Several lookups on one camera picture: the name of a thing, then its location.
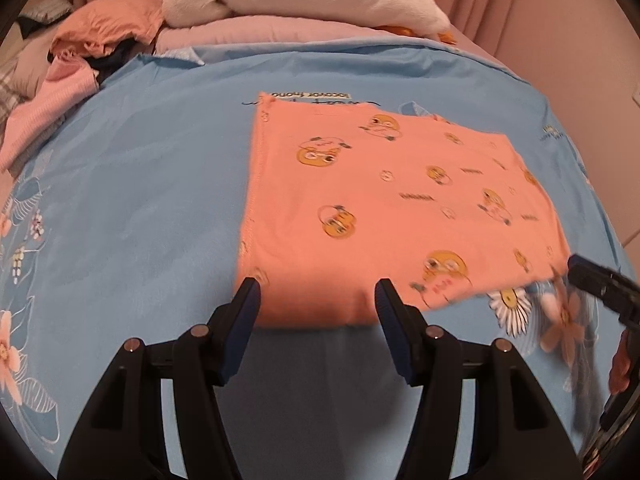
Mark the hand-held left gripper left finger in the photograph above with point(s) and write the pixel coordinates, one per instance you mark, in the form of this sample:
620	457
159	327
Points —
240	332

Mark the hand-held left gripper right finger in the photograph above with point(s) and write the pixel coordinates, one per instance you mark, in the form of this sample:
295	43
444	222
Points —
397	335

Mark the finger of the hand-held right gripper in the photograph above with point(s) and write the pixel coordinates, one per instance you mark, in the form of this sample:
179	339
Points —
605	285

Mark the orange printed shirt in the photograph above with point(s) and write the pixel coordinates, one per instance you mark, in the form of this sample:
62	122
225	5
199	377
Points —
390	195

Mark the person's right hand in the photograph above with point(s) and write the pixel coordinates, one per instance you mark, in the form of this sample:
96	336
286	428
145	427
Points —
624	365

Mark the blue floral blanket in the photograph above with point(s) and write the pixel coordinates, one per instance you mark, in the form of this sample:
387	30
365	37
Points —
150	185

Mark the dark navy garment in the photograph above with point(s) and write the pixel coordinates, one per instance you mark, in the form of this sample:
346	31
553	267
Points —
112	62

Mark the pink knit garment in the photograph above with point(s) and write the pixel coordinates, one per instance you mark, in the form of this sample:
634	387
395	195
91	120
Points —
45	105

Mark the mauve bed sheet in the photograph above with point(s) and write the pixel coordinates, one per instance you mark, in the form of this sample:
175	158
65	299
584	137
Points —
280	32

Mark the plaid grey pillow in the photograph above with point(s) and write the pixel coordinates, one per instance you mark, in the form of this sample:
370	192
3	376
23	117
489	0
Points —
6	95

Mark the orange garment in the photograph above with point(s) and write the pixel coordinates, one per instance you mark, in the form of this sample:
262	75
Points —
110	22

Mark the striped cloth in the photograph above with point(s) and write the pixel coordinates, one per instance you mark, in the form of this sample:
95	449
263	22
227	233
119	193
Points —
50	9

